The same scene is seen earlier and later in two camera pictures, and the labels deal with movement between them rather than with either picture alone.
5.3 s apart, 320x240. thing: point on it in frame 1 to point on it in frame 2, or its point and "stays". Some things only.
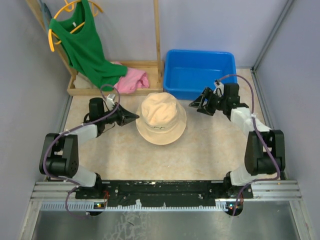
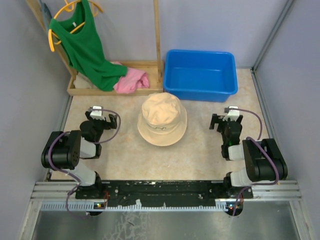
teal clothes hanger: [46, 13] stays
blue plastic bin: [187, 73] stays
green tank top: [77, 33] stays
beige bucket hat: [161, 120] stays
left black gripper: [123, 115] to [112, 124]
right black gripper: [207, 94] to [218, 119]
